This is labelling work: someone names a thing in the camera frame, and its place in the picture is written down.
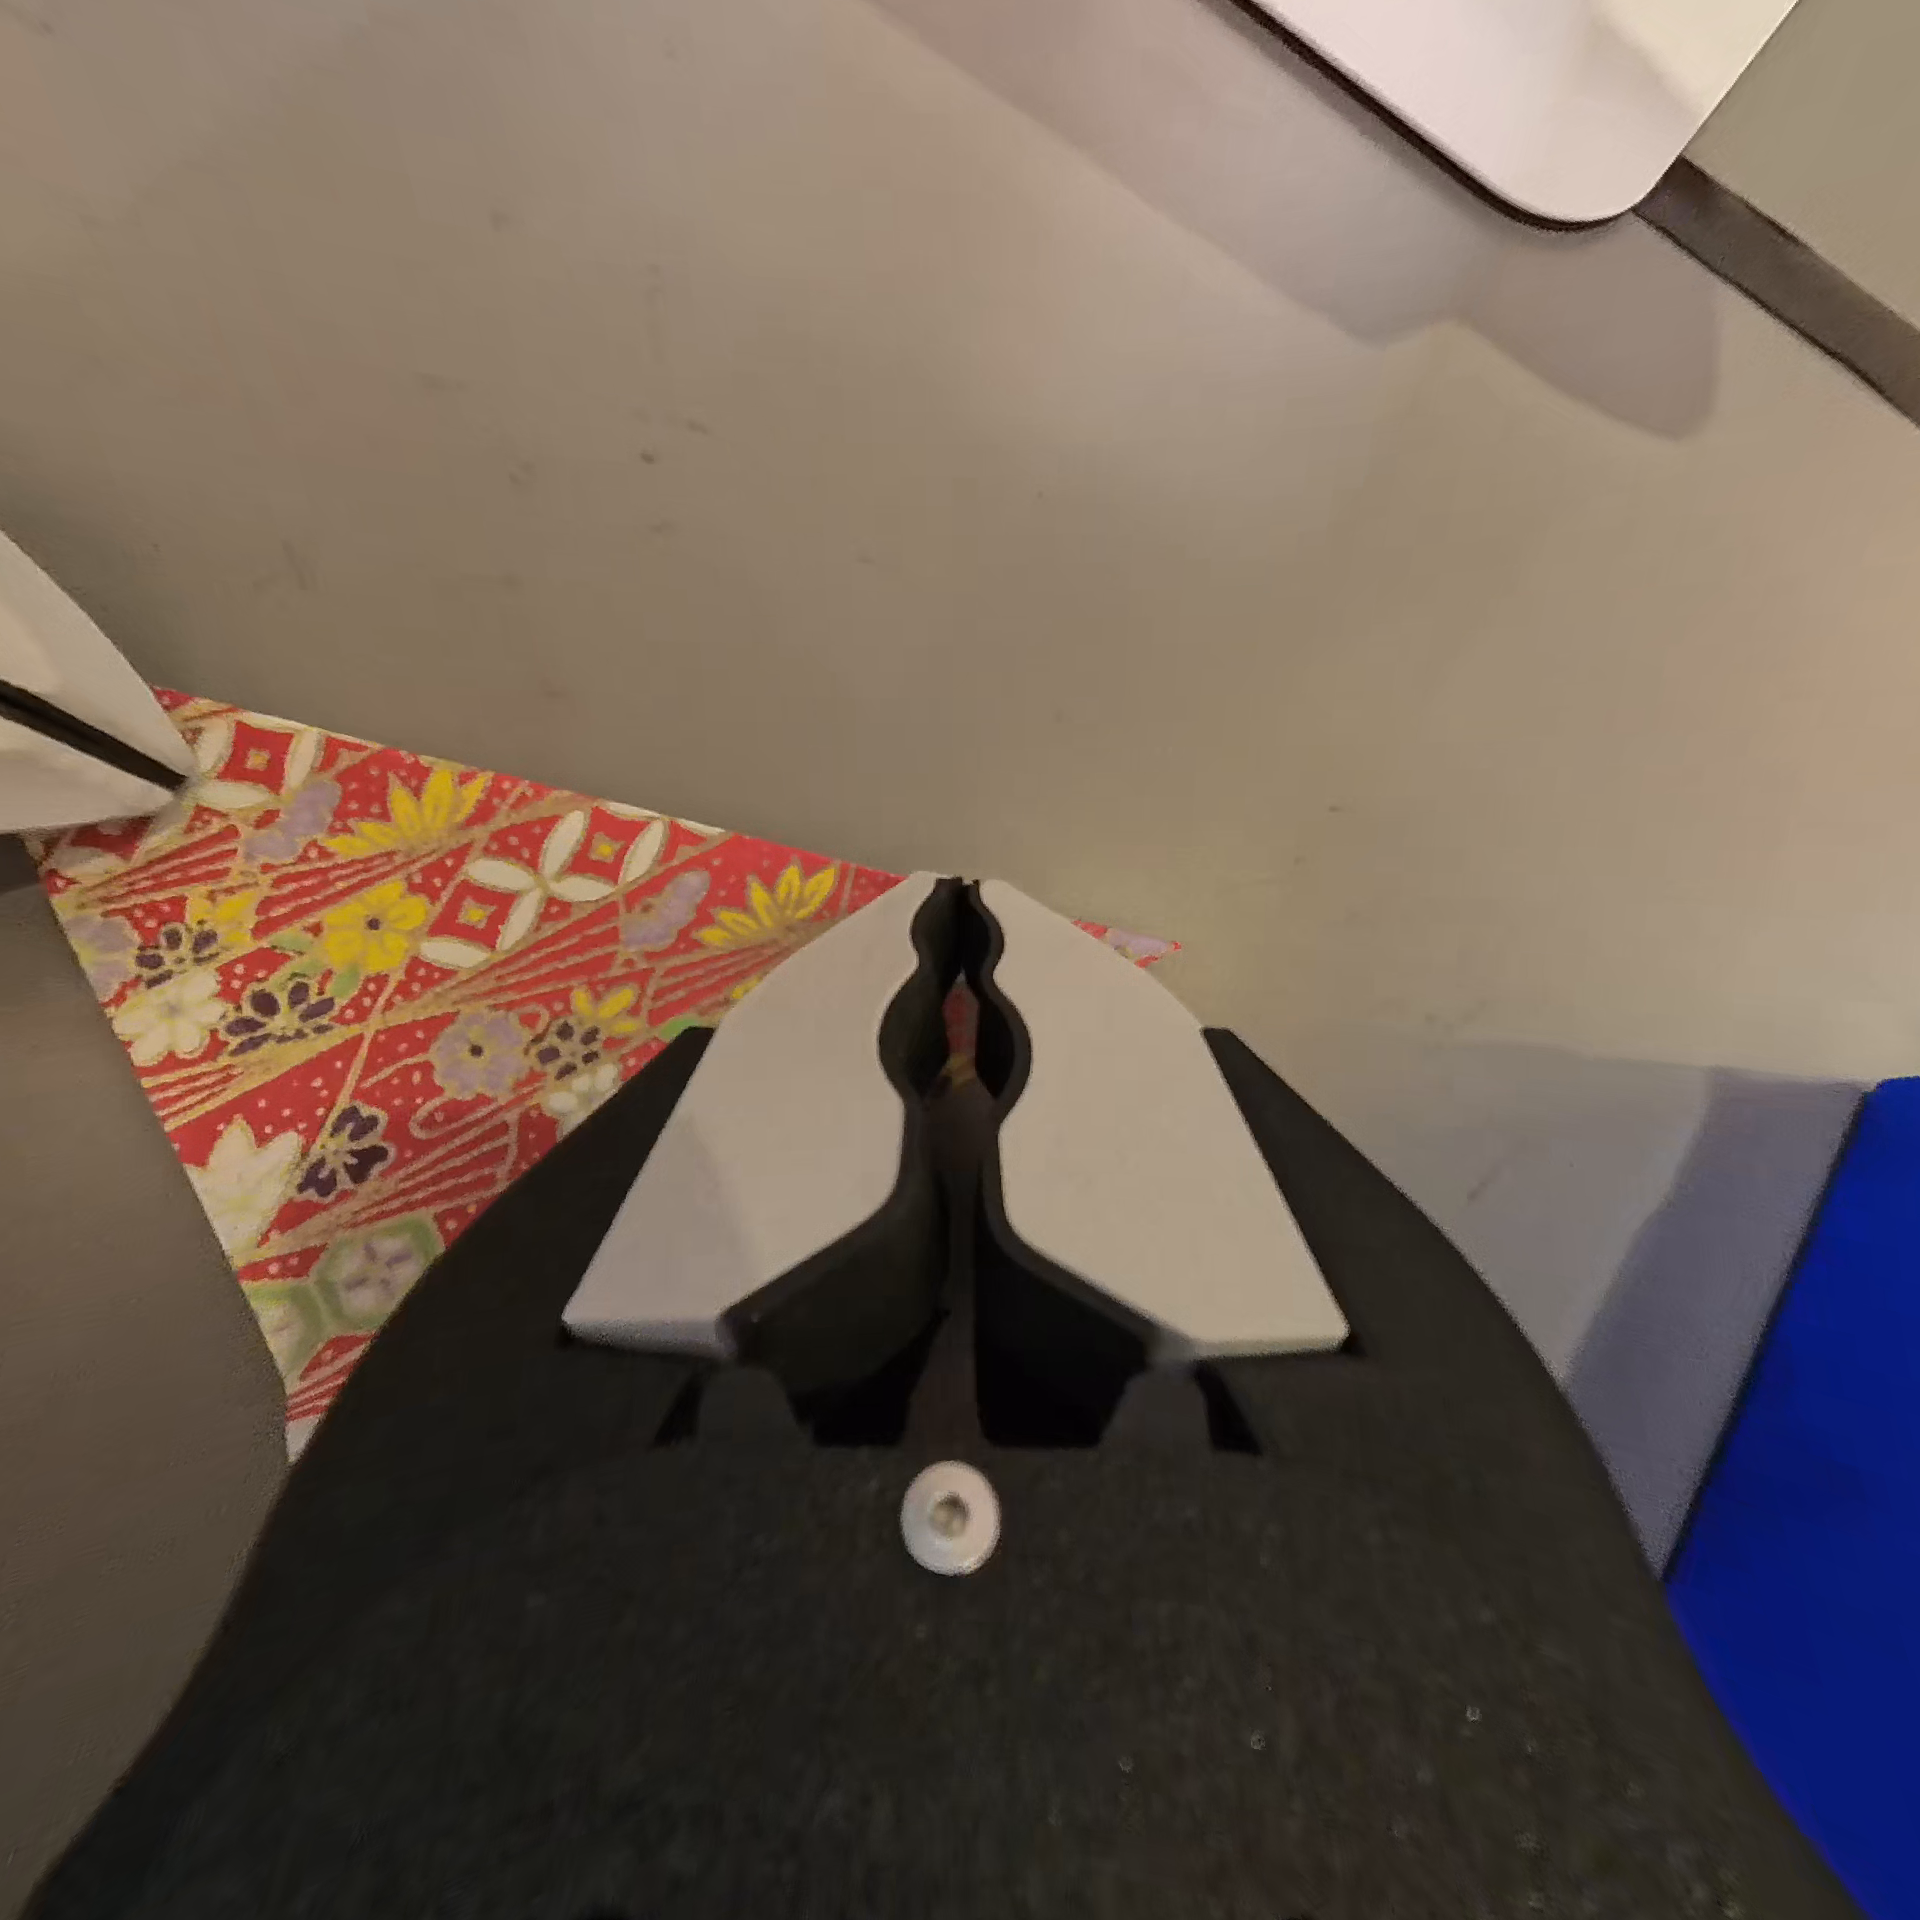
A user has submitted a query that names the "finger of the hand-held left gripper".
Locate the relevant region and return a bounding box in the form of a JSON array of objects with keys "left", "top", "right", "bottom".
[
  {"left": 0, "top": 527, "right": 199, "bottom": 789},
  {"left": 0, "top": 701, "right": 180, "bottom": 838}
]

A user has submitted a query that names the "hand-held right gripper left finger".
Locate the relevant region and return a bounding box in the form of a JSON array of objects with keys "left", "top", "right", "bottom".
[{"left": 559, "top": 869, "right": 967, "bottom": 1446}]

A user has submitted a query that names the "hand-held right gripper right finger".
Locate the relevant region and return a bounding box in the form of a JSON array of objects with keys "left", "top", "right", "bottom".
[{"left": 960, "top": 876, "right": 1352, "bottom": 1446}]

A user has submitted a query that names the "red floral green-backed origami paper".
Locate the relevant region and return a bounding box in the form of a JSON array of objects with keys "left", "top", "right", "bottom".
[{"left": 30, "top": 685, "right": 1182, "bottom": 1463}]

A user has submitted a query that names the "blue plastic bin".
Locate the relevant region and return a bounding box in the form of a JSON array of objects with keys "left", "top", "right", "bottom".
[{"left": 1662, "top": 1072, "right": 1920, "bottom": 1920}]

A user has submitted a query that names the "wooden book stand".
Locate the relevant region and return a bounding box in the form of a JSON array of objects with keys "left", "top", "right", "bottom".
[{"left": 1231, "top": 0, "right": 1802, "bottom": 230}]

